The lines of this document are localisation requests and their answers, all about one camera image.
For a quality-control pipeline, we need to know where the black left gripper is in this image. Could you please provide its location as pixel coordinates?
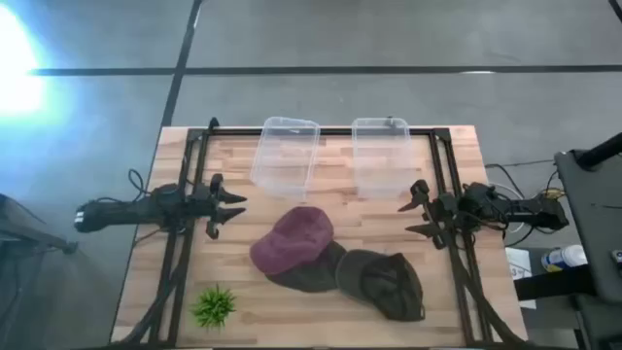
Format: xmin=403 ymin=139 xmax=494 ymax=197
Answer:
xmin=190 ymin=173 xmax=248 ymax=240

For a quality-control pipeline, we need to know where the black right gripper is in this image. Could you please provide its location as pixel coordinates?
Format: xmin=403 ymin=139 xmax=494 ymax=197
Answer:
xmin=397 ymin=179 xmax=461 ymax=250

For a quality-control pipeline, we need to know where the maroon cap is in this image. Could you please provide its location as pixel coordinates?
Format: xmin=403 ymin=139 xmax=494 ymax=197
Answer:
xmin=249 ymin=206 xmax=335 ymax=277

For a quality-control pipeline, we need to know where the clear plastic bin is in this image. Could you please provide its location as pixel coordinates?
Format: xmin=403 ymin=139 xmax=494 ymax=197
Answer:
xmin=351 ymin=117 xmax=414 ymax=199
xmin=249 ymin=116 xmax=321 ymax=201

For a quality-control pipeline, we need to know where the olive green cap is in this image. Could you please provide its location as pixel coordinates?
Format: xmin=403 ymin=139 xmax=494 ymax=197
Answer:
xmin=334 ymin=249 xmax=427 ymax=323

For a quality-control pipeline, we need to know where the green artificial plant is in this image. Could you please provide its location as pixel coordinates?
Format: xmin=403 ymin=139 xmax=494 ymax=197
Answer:
xmin=190 ymin=284 xmax=238 ymax=331

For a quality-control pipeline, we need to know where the white paper sheet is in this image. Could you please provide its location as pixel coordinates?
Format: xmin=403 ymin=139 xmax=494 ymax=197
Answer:
xmin=504 ymin=247 xmax=537 ymax=310

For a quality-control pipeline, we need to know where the black bar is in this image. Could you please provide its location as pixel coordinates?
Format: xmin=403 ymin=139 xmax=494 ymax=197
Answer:
xmin=513 ymin=264 xmax=598 ymax=301

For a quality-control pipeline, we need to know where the white and blue bottle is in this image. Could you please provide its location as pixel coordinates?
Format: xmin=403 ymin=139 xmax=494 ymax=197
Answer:
xmin=540 ymin=244 xmax=588 ymax=273

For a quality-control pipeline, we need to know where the grey side table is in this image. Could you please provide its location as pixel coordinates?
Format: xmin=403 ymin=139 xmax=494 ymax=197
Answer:
xmin=553 ymin=148 xmax=622 ymax=306

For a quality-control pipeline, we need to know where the black tube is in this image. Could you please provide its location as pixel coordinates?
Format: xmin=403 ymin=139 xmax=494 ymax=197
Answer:
xmin=575 ymin=131 xmax=622 ymax=169

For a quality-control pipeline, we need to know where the dark grey furniture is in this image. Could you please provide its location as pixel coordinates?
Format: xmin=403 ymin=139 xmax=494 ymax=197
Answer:
xmin=0 ymin=192 xmax=80 ymax=350

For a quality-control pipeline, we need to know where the black looped cable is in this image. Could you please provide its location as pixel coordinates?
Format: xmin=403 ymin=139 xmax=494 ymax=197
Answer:
xmin=127 ymin=168 xmax=150 ymax=196

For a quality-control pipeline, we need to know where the black cable bundle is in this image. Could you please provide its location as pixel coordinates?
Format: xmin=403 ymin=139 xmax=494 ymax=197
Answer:
xmin=123 ymin=232 xmax=191 ymax=344
xmin=454 ymin=232 xmax=529 ymax=347

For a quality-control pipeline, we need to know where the black aluminium frame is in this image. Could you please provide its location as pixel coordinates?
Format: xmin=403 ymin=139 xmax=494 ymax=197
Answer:
xmin=145 ymin=126 xmax=490 ymax=347

